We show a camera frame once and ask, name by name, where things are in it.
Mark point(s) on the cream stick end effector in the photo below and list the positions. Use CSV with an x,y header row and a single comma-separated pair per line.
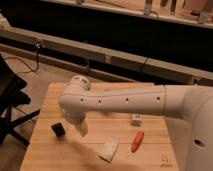
x,y
82,128

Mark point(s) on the black eraser block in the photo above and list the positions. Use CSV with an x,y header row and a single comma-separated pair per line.
x,y
58,129

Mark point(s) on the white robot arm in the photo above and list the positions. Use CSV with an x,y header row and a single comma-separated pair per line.
x,y
194,103

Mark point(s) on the white sponge block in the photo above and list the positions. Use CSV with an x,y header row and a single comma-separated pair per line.
x,y
108,150

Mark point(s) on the white tube with label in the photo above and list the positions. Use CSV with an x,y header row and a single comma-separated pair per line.
x,y
136,119

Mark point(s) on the orange carrot toy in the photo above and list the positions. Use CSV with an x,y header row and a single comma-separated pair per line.
x,y
137,141

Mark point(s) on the black office chair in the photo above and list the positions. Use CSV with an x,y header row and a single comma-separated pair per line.
x,y
11,96

